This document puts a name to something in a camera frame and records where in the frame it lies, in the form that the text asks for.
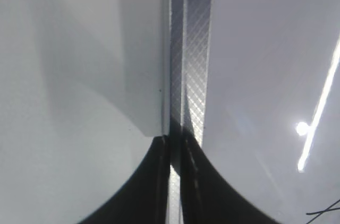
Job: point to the white board with grey frame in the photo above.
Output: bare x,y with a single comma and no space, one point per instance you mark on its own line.
257,84

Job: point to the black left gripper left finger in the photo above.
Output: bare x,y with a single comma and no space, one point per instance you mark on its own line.
143,198

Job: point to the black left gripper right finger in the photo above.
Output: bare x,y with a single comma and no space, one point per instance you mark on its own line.
206,197

